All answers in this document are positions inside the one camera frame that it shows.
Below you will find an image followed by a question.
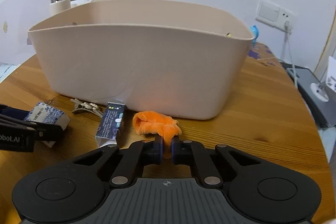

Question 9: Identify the blue white porcelain pattern box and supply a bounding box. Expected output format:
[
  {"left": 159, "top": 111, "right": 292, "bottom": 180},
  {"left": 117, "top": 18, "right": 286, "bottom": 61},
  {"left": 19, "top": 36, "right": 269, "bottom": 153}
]
[{"left": 24, "top": 101, "right": 71, "bottom": 148}]

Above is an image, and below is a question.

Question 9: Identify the white power plug cable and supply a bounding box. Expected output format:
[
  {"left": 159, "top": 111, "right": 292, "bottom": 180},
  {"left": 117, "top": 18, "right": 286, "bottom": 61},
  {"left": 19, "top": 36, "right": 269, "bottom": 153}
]
[{"left": 283, "top": 19, "right": 300, "bottom": 88}]

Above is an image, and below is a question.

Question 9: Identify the beige plastic storage bin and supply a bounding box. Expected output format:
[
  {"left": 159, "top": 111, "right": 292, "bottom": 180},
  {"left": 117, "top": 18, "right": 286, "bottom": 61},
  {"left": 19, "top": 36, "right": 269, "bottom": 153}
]
[{"left": 28, "top": 0, "right": 254, "bottom": 120}]

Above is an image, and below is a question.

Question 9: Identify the blue small toy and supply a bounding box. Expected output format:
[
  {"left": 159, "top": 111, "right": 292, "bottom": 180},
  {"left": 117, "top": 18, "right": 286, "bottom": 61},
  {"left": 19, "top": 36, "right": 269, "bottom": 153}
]
[{"left": 250, "top": 25, "right": 259, "bottom": 46}]

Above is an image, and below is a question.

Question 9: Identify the grey laptop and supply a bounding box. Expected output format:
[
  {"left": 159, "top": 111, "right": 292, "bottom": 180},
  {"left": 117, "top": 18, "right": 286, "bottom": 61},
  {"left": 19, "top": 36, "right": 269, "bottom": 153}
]
[{"left": 281, "top": 63, "right": 335, "bottom": 128}]

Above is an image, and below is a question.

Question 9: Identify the white wall switch socket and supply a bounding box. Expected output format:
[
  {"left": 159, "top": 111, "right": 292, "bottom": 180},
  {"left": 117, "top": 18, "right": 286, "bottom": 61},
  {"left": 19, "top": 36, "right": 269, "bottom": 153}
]
[{"left": 256, "top": 0, "right": 296, "bottom": 32}]

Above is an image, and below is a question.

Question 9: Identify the purple white headboard panel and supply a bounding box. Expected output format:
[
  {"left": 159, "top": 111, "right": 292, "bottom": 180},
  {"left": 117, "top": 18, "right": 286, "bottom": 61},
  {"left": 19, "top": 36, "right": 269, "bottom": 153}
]
[{"left": 0, "top": 0, "right": 75, "bottom": 66}]

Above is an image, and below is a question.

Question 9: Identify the white phone stand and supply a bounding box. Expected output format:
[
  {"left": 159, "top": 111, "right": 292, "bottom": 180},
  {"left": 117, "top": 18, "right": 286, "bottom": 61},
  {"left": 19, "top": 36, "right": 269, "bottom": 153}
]
[{"left": 310, "top": 56, "right": 336, "bottom": 102}]

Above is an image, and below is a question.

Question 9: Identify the small black card box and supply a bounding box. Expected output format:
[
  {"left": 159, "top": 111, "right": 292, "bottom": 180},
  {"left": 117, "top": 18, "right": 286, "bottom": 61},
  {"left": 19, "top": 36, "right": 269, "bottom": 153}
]
[{"left": 95, "top": 102, "right": 126, "bottom": 148}]

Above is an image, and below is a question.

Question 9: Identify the white thermos bottle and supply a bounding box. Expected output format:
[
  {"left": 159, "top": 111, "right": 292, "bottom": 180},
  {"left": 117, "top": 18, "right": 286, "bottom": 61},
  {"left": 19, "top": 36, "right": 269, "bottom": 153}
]
[{"left": 49, "top": 0, "right": 71, "bottom": 16}]

